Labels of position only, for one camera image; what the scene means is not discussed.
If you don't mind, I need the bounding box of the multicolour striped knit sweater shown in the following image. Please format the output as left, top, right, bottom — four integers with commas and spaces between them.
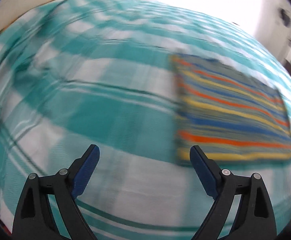
171, 54, 291, 164

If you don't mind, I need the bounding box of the white door with handle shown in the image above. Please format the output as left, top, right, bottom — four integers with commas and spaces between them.
256, 0, 291, 63

